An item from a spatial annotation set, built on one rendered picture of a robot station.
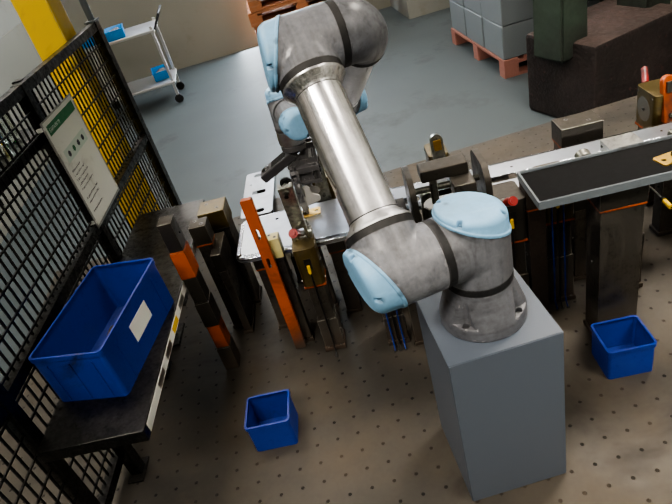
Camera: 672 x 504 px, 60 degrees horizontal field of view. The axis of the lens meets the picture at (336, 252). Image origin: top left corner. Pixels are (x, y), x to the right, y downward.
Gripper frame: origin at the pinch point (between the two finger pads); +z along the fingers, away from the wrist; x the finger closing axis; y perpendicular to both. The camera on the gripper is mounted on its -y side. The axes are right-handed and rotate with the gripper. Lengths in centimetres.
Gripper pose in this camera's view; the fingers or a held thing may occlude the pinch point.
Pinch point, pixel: (304, 207)
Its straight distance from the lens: 165.6
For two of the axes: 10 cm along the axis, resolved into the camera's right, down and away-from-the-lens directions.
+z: 2.2, 8.0, 5.6
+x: -0.6, -5.6, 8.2
